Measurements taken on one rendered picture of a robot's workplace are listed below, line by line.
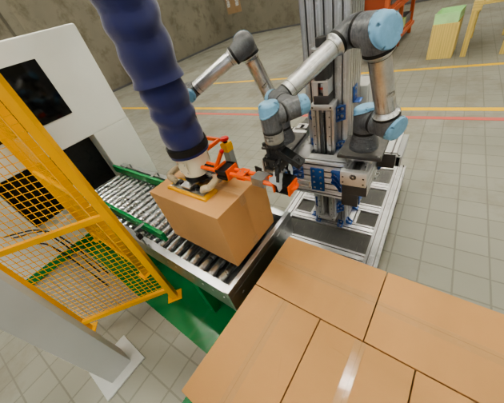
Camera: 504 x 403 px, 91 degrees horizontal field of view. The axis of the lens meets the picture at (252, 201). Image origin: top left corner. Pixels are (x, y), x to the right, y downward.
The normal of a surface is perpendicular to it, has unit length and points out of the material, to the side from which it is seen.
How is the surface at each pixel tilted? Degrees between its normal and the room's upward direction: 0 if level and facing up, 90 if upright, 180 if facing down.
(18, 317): 90
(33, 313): 90
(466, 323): 0
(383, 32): 82
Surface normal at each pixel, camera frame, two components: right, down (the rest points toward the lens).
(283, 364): -0.22, -0.74
